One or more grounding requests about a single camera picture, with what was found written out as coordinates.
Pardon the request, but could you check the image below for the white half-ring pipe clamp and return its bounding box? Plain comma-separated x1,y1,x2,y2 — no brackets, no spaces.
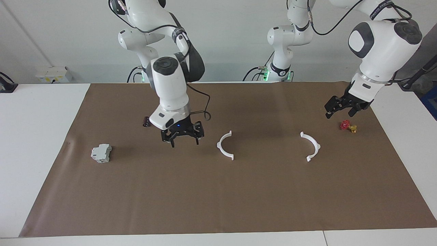
300,132,321,162
217,131,235,161

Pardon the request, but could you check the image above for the brown paper mat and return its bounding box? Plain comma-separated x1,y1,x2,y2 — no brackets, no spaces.
19,81,437,237

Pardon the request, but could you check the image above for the white circuit breaker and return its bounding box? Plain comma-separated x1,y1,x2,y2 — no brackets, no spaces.
91,144,112,163

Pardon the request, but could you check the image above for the black stand pole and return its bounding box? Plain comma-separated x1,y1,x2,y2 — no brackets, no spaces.
398,55,437,91

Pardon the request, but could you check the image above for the blue box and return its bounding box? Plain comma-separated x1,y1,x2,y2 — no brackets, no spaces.
421,94,437,121

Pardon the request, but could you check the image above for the red-handled brass valve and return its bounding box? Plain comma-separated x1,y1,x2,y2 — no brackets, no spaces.
340,120,357,133

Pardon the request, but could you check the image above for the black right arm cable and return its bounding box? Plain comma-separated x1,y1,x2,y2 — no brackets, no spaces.
109,0,211,121

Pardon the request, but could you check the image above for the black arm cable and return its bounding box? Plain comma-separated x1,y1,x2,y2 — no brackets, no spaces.
286,0,412,36
109,0,211,121

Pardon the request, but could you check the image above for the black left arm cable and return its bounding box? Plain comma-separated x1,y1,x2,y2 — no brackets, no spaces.
286,0,412,36

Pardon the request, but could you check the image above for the black left base cable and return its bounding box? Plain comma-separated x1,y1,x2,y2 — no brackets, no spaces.
243,64,270,82

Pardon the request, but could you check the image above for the white wall socket box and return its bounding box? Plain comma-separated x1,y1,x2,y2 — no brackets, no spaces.
36,67,73,83

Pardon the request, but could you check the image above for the black clamp mount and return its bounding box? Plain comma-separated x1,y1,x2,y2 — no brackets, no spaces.
0,72,17,93

